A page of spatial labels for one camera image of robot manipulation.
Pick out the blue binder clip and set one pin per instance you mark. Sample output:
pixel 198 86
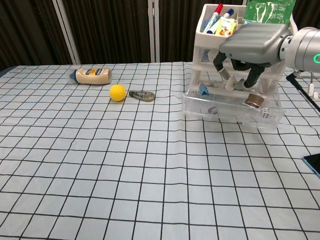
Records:
pixel 203 90

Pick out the blue cap whiteboard marker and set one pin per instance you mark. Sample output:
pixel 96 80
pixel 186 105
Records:
pixel 230 12

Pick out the white plastic drawer organizer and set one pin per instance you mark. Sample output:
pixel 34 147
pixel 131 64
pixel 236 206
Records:
pixel 201 37

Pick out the red cap whiteboard marker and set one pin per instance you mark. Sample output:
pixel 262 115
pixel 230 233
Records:
pixel 212 21

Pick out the black folding screen white frame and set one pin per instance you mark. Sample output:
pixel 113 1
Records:
pixel 112 30

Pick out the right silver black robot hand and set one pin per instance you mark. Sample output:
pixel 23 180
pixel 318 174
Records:
pixel 255 42

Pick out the brown small packet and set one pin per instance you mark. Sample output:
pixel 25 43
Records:
pixel 253 100

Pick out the mayonnaise squeeze bottle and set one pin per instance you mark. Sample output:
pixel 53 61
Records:
pixel 93 76

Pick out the black smartphone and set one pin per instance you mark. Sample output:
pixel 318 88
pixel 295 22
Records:
pixel 313 165

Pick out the green printed packet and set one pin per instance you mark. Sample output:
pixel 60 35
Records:
pixel 270 11

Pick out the yellow ball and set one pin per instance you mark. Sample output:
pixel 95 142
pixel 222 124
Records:
pixel 117 93

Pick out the clear plastic drawer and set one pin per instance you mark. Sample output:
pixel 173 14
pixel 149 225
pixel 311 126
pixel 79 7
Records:
pixel 237 115

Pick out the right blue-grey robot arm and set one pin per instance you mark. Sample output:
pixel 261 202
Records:
pixel 300 50

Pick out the white die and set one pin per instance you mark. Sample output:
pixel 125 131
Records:
pixel 265 113

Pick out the white black checkered tablecloth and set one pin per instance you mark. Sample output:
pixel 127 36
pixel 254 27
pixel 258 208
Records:
pixel 125 162

